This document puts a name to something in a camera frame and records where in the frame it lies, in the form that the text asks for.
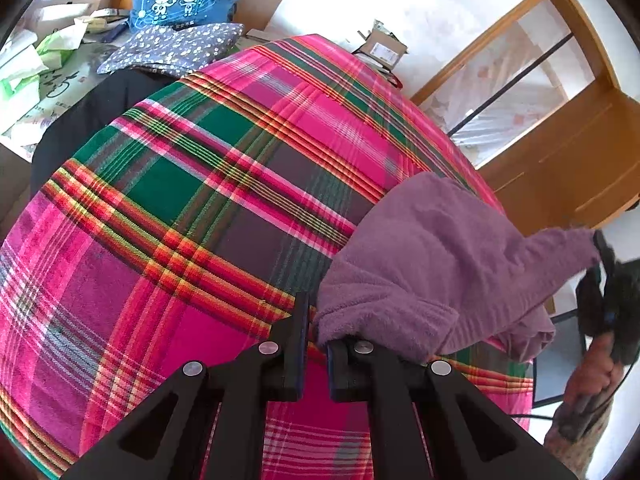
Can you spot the person's right forearm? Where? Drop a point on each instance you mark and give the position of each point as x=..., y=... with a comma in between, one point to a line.
x=585, y=452

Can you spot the translucent printed door curtain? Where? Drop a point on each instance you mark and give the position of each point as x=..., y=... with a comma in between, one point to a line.
x=500, y=100

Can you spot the cardboard box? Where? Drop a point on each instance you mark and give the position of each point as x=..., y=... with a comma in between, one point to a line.
x=385, y=50

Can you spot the blue floral cloth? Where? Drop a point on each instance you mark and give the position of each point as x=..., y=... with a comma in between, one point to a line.
x=175, y=45

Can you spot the glass-top desk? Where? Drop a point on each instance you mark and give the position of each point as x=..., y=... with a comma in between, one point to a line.
x=65, y=95

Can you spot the black folded garment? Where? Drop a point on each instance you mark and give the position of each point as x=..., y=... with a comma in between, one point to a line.
x=100, y=110

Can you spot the green white tissue pack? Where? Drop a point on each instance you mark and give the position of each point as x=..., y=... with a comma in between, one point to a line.
x=20, y=75
x=60, y=45

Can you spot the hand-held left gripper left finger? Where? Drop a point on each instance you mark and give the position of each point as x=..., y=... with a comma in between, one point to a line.
x=302, y=345

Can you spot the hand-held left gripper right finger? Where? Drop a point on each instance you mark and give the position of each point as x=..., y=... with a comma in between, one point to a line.
x=336, y=367

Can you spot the wooden door frame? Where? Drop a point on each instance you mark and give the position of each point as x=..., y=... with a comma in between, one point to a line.
x=480, y=47

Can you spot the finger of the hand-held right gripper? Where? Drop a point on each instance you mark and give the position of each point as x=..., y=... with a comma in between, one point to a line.
x=604, y=247

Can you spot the pink plaid blanket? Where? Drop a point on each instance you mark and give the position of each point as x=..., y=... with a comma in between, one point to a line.
x=200, y=210

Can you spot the purple fleece pants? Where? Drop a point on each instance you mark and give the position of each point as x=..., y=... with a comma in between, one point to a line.
x=425, y=260

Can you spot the person's right hand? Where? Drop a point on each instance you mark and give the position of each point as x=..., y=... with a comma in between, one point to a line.
x=595, y=370

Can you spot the wooden door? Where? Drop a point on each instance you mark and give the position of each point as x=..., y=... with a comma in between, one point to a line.
x=575, y=160

